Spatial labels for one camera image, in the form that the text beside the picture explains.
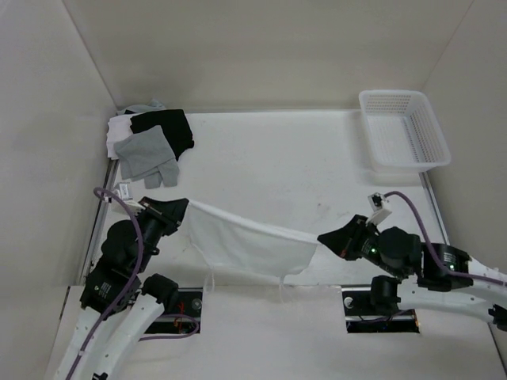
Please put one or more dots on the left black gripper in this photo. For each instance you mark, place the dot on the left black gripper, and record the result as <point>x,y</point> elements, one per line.
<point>171,210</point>

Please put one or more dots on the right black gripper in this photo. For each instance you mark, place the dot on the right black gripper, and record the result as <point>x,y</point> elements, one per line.
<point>342,239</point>

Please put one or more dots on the white tank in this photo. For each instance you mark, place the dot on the white tank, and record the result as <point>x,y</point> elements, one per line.
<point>229,241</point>
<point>119,130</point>

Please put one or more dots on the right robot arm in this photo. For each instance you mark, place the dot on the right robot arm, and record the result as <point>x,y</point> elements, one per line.
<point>416,275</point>

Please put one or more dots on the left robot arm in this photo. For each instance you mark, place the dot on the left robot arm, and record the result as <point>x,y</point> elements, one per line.
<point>101,342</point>

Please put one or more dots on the folded grey tank top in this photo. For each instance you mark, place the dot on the folded grey tank top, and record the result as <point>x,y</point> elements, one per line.
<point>148,156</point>

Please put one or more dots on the folded black tank top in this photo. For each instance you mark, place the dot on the folded black tank top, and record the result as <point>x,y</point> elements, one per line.
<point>174,125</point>

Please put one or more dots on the folded white tank top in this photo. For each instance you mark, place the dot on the folded white tank top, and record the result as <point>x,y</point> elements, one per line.
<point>119,130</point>

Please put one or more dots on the light grey folded top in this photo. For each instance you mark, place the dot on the light grey folded top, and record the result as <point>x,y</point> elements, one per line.
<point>152,105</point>

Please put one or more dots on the white plastic basket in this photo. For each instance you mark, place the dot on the white plastic basket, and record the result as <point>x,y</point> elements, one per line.
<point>402,131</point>

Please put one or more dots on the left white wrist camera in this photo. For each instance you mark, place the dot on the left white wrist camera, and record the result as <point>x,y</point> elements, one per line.
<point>124,191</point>

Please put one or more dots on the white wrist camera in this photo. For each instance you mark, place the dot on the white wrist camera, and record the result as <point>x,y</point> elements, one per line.
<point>124,191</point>
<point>381,209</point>

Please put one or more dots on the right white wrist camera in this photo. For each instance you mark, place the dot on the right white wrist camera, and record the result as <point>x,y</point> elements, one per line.
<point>381,209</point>

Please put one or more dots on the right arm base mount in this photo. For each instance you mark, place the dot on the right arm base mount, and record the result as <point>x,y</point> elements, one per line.
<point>375,309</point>

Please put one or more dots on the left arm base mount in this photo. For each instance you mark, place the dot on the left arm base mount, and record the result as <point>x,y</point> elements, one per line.
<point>179,319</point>

